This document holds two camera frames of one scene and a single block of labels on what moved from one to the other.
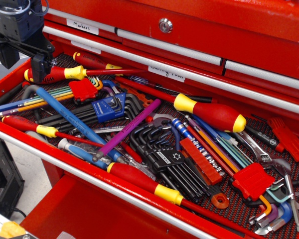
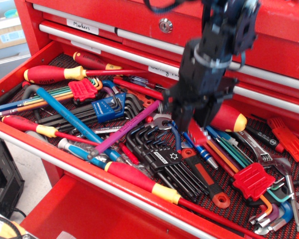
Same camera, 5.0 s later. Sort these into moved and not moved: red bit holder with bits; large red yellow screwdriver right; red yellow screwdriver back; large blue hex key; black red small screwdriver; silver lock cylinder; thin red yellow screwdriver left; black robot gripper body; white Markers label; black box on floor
Moved: black robot gripper body; red bit holder with bits
Not moved: large red yellow screwdriver right; silver lock cylinder; red yellow screwdriver back; thin red yellow screwdriver left; large blue hex key; white Markers label; black box on floor; black red small screwdriver
